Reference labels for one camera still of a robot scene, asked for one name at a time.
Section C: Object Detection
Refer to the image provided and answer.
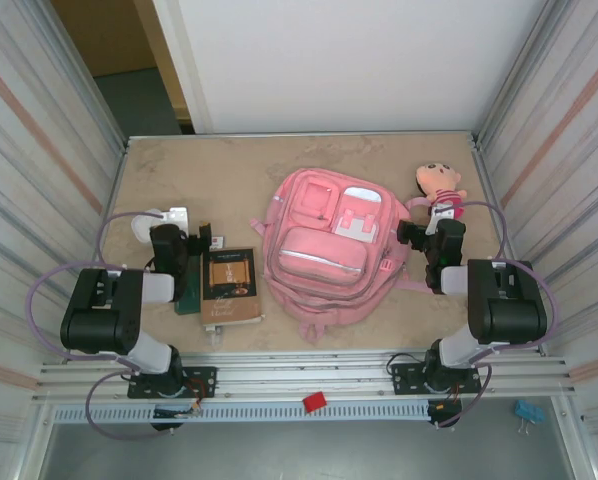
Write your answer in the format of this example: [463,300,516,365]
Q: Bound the blue binder clip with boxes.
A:
[514,398,546,437]

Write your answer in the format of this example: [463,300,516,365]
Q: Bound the pink school backpack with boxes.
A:
[249,167,433,345]

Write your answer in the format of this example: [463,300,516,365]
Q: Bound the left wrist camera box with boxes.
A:
[159,204,190,227]

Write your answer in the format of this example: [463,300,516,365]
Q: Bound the brown wooden door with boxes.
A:
[51,0,190,135]

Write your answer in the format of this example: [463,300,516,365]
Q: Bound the dark green box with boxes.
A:
[174,249,203,316]

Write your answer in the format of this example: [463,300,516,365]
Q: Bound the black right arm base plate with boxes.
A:
[391,360,482,396]

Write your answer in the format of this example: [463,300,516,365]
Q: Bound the aluminium rail frame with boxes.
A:
[37,349,576,402]

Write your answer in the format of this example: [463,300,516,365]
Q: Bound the white square alarm clock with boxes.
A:
[128,208,156,245]

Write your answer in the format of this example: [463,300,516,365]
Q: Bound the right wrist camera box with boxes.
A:
[426,203,456,236]

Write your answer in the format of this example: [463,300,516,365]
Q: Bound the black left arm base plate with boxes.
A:
[127,366,218,400]

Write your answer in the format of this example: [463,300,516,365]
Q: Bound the white slotted cable duct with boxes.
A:
[51,402,433,425]

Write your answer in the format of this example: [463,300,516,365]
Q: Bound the plush doll pink striped shirt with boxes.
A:
[412,162,469,222]

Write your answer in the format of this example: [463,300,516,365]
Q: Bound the red plastic block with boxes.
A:
[302,392,329,415]

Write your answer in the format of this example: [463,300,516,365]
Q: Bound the brown hardcover book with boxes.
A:
[200,245,266,330]

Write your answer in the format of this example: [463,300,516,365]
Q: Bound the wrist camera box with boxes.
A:
[159,204,190,227]
[426,203,456,236]

